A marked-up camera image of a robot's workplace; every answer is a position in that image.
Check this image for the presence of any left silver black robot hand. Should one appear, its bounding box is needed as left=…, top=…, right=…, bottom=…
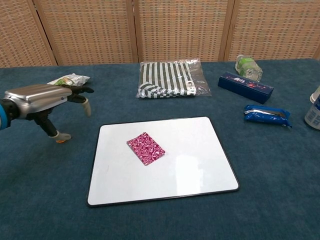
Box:
left=3, top=84, right=95, bottom=143

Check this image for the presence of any pink patterned small packet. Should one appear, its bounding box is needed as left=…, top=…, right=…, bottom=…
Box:
left=126, top=132, right=167, bottom=167

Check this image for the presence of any white rectangular board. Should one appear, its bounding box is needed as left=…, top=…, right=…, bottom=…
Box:
left=86, top=116, right=240, bottom=209

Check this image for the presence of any white green snack packet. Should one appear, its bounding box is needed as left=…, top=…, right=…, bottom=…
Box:
left=46, top=72, right=91, bottom=88

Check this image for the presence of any striped cloth in plastic bag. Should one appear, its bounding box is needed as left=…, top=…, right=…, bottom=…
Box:
left=136, top=58, right=213, bottom=100

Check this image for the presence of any woven bamboo folding screen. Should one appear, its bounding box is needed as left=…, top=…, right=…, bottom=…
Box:
left=0, top=0, right=320, bottom=68

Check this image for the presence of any long dark blue box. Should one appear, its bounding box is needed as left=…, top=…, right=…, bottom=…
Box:
left=217, top=71, right=275, bottom=105

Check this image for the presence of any clear bottle green label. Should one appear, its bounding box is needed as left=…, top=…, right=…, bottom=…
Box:
left=234, top=54, right=264, bottom=82

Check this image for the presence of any blue cookie packet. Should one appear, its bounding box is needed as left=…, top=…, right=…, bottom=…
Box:
left=243, top=104, right=293, bottom=129

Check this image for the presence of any teal felt table mat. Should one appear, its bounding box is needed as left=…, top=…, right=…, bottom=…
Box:
left=0, top=58, right=320, bottom=240

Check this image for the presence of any blue white drink can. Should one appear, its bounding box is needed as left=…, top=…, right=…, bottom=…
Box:
left=303, top=98, right=320, bottom=131

